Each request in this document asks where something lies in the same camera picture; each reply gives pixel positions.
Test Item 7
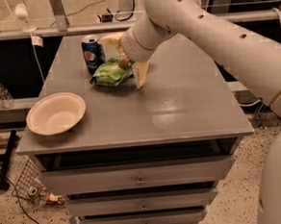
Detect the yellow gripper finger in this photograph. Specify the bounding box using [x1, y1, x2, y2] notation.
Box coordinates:
[98, 33, 122, 49]
[132, 62, 150, 89]

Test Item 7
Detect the green rice chip bag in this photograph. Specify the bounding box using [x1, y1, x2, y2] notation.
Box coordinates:
[89, 56, 134, 87]

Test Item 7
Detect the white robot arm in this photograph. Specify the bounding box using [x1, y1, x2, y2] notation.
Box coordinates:
[99, 0, 281, 224]

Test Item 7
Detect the blue pepsi can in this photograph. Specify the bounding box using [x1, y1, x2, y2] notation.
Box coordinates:
[81, 35, 105, 75]

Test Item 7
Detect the crushed can in basket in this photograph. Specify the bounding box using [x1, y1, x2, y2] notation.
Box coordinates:
[27, 186, 38, 198]

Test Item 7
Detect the grey drawer cabinet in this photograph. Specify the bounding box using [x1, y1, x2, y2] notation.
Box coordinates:
[17, 36, 253, 221]

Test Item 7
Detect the white paper bowl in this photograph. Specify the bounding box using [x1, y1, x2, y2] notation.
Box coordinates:
[26, 92, 87, 136]

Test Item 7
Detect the white desk lamp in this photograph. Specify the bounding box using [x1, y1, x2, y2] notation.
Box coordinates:
[13, 4, 37, 34]

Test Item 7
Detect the clear plastic water bottle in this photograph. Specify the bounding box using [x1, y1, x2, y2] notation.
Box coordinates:
[0, 83, 15, 109]

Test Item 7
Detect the top grey drawer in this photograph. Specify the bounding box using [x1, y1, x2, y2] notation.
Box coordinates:
[41, 156, 236, 195]

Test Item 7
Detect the grey drawer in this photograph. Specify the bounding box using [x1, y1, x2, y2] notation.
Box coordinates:
[65, 188, 217, 216]
[41, 156, 236, 195]
[83, 209, 207, 224]

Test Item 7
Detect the middle grey drawer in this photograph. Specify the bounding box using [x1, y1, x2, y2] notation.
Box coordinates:
[65, 188, 217, 216]

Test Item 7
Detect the bottom grey drawer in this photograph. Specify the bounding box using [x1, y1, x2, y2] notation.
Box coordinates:
[83, 209, 207, 224]

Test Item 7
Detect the black metal stand leg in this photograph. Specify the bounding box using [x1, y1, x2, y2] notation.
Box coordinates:
[0, 130, 17, 191]

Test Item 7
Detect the wire mesh basket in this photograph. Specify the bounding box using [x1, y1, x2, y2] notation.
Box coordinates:
[13, 158, 41, 204]

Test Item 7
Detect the black floor cable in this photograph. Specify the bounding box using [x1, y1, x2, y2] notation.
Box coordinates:
[0, 127, 42, 224]

